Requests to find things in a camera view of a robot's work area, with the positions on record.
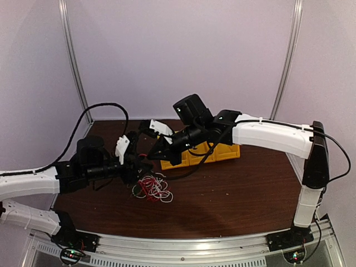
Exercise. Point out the aluminium right corner post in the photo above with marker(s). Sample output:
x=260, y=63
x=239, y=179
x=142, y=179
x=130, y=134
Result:
x=292, y=43

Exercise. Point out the circuit board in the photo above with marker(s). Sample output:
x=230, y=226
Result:
x=71, y=256
x=294, y=256

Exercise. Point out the aluminium left corner post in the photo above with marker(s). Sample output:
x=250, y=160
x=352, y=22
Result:
x=63, y=10

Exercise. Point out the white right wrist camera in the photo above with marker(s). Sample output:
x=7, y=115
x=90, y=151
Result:
x=155, y=128

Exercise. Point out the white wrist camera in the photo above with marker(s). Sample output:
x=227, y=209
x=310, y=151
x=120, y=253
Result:
x=155, y=128
x=123, y=148

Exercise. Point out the yellow bin right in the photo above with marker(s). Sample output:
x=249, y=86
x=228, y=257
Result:
x=225, y=152

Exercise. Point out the left circuit board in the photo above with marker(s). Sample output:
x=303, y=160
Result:
x=71, y=256

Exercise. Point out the yellow bin middle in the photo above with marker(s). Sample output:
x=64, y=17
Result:
x=193, y=156

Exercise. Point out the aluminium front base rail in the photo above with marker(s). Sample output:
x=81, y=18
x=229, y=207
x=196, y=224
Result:
x=246, y=250

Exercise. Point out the yellow bin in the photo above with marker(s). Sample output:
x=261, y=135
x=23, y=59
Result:
x=225, y=152
x=167, y=164
x=193, y=156

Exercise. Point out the yellow bin left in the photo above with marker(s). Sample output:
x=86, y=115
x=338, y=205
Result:
x=167, y=164

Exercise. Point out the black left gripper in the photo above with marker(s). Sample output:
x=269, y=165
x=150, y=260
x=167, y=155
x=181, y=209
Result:
x=129, y=174

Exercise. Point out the right circuit board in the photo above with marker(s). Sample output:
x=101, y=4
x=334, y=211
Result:
x=294, y=256

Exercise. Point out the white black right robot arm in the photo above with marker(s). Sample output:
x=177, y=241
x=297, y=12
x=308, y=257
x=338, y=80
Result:
x=235, y=128

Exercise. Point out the aluminium corner post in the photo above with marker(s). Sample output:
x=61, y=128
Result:
x=292, y=43
x=63, y=10

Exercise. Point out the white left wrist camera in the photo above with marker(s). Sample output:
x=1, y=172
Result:
x=123, y=148

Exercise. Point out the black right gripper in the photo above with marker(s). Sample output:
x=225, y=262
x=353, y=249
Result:
x=167, y=152

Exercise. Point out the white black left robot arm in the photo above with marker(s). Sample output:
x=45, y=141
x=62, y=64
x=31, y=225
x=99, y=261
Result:
x=91, y=163

